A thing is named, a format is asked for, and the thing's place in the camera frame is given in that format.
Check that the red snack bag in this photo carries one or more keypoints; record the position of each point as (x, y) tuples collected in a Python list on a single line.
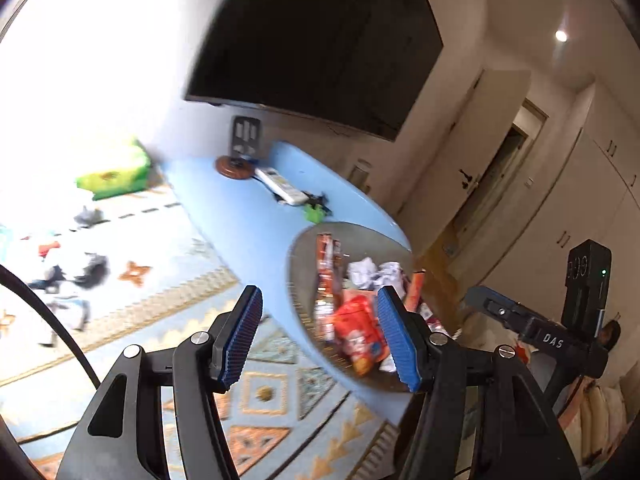
[(357, 332)]

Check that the blue patterned mat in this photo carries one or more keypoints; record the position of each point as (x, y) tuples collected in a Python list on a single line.
[(150, 320)]

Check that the round grey waste bin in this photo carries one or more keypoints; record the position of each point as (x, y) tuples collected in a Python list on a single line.
[(305, 280)]

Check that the round brown coaster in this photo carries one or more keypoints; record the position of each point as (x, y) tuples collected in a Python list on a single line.
[(235, 167)]

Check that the round ceiling light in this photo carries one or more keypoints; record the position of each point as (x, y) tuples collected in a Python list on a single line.
[(561, 36)]

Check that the long red printed box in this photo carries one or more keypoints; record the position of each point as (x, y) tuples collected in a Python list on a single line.
[(327, 280), (415, 290)]

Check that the green black clip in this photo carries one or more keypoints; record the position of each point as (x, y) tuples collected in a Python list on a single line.
[(315, 210)]

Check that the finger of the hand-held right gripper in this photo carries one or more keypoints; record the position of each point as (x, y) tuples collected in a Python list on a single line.
[(495, 307)]

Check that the white wardrobe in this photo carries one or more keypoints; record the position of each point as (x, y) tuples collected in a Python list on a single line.
[(585, 185)]

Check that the green tissue pack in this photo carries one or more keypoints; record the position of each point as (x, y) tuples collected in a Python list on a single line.
[(115, 172)]

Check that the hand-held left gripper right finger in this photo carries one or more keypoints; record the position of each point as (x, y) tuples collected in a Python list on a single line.
[(400, 340)]

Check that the black flat screen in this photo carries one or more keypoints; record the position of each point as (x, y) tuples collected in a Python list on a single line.
[(320, 40)]

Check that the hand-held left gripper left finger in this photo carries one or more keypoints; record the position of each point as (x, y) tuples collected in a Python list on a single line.
[(240, 340)]

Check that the white remote control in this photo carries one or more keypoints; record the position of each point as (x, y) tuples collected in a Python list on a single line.
[(280, 185)]

